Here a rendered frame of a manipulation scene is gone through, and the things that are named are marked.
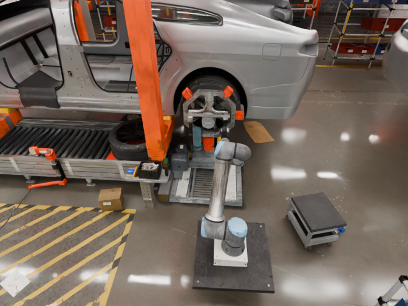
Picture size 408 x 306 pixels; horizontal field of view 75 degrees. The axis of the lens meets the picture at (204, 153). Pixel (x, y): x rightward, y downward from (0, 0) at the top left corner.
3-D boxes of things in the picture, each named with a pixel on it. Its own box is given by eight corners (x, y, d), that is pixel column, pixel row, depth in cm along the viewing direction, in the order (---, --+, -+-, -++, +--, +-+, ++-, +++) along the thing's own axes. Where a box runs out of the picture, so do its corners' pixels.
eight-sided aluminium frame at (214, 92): (233, 135, 300) (237, 90, 266) (233, 138, 294) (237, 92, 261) (184, 133, 303) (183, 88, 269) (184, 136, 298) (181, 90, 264)
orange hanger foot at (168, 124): (175, 125, 326) (173, 99, 305) (167, 151, 286) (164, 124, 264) (161, 124, 327) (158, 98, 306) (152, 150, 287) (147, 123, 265)
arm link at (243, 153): (254, 143, 187) (243, 156, 254) (236, 141, 188) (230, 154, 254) (252, 159, 185) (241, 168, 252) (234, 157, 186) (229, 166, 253)
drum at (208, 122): (215, 118, 288) (216, 107, 280) (215, 129, 272) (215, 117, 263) (203, 118, 289) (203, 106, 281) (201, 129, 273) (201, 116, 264)
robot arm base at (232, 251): (246, 256, 207) (249, 249, 201) (222, 257, 205) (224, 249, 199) (242, 235, 222) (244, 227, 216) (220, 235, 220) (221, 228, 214)
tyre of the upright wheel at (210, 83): (243, 74, 282) (181, 71, 285) (244, 84, 264) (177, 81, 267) (237, 127, 323) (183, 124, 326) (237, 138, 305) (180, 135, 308)
